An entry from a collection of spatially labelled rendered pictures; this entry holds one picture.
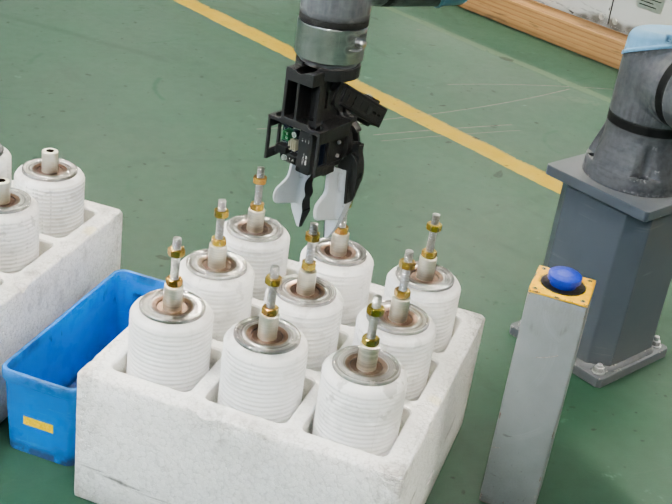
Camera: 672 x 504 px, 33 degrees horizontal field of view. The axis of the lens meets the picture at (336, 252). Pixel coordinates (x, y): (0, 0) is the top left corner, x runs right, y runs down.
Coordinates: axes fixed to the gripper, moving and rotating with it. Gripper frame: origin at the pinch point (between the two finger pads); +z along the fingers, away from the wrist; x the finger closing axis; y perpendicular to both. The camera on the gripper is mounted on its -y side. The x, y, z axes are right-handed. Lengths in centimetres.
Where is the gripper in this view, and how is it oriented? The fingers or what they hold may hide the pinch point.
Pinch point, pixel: (317, 219)
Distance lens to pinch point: 133.1
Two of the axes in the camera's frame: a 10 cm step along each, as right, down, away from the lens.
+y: -5.8, 3.1, -7.6
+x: 8.1, 3.6, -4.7
